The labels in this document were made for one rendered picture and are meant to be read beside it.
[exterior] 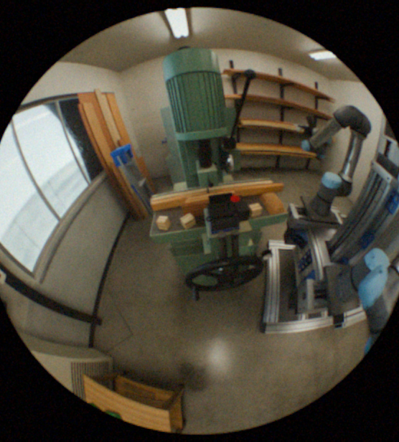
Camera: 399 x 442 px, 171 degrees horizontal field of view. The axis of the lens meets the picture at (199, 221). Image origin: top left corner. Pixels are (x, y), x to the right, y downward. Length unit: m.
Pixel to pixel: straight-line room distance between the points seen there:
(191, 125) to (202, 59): 0.22
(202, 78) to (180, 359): 1.64
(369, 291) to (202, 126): 0.54
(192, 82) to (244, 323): 1.47
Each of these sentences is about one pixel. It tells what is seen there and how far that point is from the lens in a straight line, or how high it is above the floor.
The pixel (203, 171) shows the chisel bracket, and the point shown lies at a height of 1.07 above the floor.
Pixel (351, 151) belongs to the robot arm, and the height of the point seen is 1.22.
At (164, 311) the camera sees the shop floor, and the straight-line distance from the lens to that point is 1.38.
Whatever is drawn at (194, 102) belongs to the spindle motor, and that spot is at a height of 1.32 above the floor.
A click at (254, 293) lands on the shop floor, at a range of 1.35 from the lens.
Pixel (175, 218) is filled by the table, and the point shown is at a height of 0.90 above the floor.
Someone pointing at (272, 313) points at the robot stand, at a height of 0.23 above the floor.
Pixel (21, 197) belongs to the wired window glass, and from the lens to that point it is 1.48.
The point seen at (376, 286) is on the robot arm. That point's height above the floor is 1.14.
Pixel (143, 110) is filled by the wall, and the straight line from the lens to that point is 3.00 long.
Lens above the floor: 1.28
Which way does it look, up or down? 46 degrees down
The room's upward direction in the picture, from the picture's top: 11 degrees counter-clockwise
